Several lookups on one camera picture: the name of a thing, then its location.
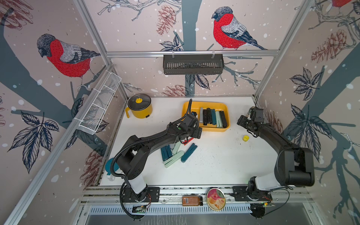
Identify yellow plastic storage box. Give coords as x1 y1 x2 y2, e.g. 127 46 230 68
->
190 101 231 132

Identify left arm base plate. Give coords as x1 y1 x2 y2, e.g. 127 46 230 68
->
120 186 160 203

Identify round pink tin lid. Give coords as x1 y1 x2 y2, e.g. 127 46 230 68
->
206 188 227 211

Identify dark teal angled pruning pliers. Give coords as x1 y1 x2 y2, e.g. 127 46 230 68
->
181 143 197 163

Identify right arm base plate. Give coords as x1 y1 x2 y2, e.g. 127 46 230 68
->
230 186 272 202

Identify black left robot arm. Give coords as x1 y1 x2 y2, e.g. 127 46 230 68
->
110 114 202 202

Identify small yellow cap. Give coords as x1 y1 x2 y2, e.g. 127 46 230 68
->
243 135 249 142

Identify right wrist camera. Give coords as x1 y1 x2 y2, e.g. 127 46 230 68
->
250 108 264 123

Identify white wire mesh shelf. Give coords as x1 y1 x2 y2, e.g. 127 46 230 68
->
77 71 122 135

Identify brown rectangular box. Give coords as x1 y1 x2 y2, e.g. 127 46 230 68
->
182 195 203 206

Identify grey pruning pliers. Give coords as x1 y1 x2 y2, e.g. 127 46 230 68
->
199 107 203 123

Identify teal round object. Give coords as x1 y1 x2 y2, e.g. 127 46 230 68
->
105 158 119 181

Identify yellow electric cooking pot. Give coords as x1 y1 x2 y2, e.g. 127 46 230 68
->
125 94 152 119

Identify black hanging wall basket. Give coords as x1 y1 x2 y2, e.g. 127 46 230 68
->
163 54 225 75

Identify red pruning pliers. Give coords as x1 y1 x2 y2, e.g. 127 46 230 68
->
181 138 193 145

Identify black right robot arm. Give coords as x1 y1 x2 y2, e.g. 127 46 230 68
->
237 115 315 199

